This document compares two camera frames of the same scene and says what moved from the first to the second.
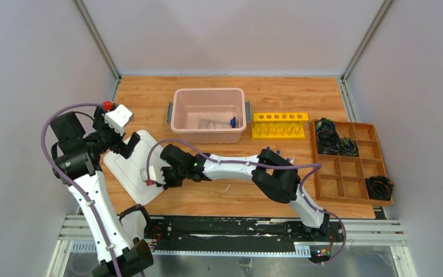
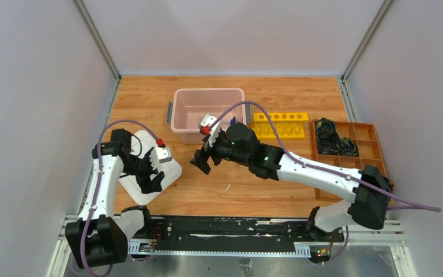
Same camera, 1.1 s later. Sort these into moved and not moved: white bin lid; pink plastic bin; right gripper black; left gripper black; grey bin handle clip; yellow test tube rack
Moved: right gripper black; left gripper black
Not moved: grey bin handle clip; pink plastic bin; yellow test tube rack; white bin lid
